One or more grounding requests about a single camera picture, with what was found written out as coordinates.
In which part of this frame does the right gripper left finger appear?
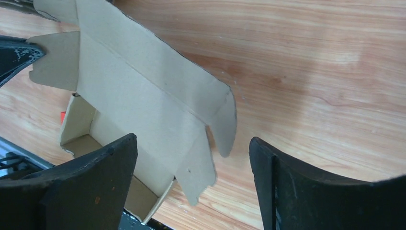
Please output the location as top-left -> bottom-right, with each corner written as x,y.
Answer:
0,133 -> 137,230

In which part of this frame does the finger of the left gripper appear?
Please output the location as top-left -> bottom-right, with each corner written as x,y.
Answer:
0,35 -> 46,86

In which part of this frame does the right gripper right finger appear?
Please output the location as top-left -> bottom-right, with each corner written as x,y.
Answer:
249,137 -> 406,230

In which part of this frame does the brown cardboard box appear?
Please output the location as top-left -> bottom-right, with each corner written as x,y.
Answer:
29,0 -> 237,223

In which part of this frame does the small red block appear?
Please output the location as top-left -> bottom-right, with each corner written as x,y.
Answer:
60,111 -> 66,123

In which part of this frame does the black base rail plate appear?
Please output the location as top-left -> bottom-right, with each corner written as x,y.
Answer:
0,137 -> 171,230

